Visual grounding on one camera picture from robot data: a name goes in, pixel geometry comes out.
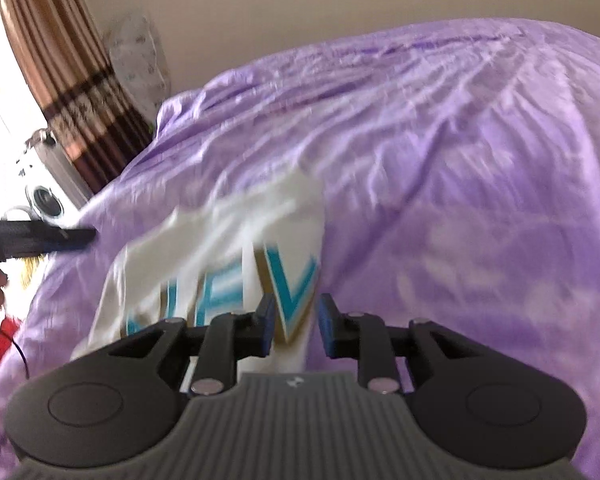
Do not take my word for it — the white printed t-shirt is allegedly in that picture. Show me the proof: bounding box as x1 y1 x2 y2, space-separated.
72 170 325 374

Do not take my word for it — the white appliance with lens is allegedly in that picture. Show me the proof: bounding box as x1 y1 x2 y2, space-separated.
16 128 93 226

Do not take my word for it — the white patterned pillow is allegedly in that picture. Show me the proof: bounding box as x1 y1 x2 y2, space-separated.
104 10 171 125

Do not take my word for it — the brown striped curtain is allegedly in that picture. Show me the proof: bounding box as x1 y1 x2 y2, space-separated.
0 0 152 193

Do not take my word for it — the purple bed cover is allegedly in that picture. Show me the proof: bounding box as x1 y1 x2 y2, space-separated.
0 20 600 479

